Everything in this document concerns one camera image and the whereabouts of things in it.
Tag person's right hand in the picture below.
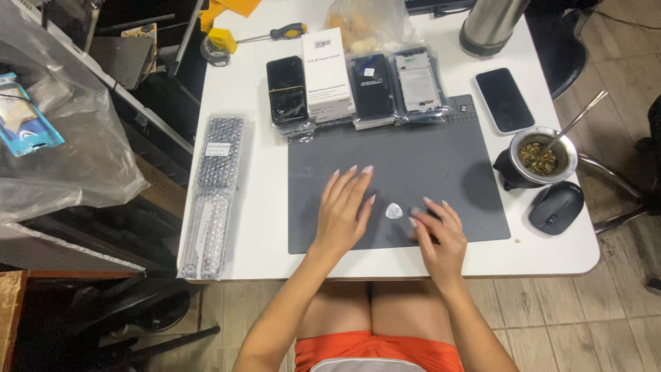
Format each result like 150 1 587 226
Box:
408 196 469 286

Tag person's left hand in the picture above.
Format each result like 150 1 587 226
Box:
310 165 377 257

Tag grey silicone repair mat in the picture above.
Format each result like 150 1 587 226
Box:
287 94 512 255

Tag person's legs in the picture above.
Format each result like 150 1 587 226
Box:
295 280 458 346

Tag black computer mouse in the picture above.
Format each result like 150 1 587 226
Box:
528 181 585 237

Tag orange shorts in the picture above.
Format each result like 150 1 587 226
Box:
293 331 465 372

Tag long bubble wrap package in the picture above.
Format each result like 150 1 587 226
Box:
178 115 249 280

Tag black mate gourd cup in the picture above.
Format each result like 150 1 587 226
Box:
493 126 579 192

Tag black stickered display in bag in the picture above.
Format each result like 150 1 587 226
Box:
350 53 399 130

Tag black display in clear bag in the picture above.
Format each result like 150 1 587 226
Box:
266 55 316 143

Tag white cardboard screen box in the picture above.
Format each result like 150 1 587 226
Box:
302 27 357 123

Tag smartphone in white case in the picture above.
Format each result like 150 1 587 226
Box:
472 67 536 136

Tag metal drinking straw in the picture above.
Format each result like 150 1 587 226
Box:
542 90 609 154

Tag yellow black screwdriver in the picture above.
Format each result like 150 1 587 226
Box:
235 22 308 45

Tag clear plastic food bag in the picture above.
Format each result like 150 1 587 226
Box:
325 0 417 54

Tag yellow plastic block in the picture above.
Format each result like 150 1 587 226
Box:
208 27 239 55

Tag black office chair base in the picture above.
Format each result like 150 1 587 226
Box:
49 274 223 372

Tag black stool with chrome legs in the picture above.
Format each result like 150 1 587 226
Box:
526 0 661 236

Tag steel thermos flask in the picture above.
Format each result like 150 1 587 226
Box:
459 0 533 58

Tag dark laptop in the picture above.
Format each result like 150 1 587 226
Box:
404 0 477 17

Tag orange cloth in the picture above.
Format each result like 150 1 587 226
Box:
200 0 263 33

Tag cluttered dark workbench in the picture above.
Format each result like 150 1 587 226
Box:
0 0 210 275

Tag large clear plastic bag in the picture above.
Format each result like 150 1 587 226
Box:
0 0 151 224

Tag blue flat packet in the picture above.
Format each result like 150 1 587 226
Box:
0 72 66 158

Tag brown wooden board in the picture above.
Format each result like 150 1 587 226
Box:
0 271 30 372

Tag silver phone frame in bag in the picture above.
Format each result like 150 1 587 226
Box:
389 46 456 126

